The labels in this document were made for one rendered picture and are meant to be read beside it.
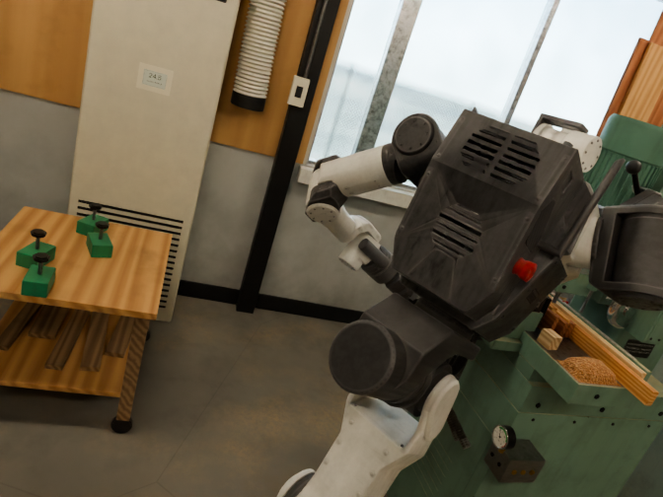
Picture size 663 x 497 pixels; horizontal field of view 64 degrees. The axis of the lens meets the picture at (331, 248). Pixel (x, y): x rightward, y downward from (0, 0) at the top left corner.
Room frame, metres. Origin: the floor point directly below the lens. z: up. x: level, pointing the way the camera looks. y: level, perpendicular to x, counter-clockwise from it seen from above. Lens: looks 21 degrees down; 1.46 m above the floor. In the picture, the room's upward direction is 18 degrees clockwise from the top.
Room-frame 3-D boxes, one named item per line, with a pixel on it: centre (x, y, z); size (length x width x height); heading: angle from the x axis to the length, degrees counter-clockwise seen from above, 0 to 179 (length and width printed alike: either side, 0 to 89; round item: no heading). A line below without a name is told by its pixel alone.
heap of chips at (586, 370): (1.21, -0.71, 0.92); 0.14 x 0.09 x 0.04; 112
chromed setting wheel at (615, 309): (1.44, -0.85, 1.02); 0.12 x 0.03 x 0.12; 112
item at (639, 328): (1.43, -0.92, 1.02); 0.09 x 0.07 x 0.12; 22
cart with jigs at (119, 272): (1.65, 0.83, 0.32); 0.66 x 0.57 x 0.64; 18
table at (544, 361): (1.43, -0.60, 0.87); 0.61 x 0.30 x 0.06; 22
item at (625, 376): (1.45, -0.71, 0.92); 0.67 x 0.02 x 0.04; 22
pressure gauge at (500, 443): (1.19, -0.59, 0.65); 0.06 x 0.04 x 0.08; 22
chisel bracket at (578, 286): (1.51, -0.71, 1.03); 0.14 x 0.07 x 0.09; 112
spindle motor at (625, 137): (1.51, -0.69, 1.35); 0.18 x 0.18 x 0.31
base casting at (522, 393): (1.55, -0.80, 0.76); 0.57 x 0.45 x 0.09; 112
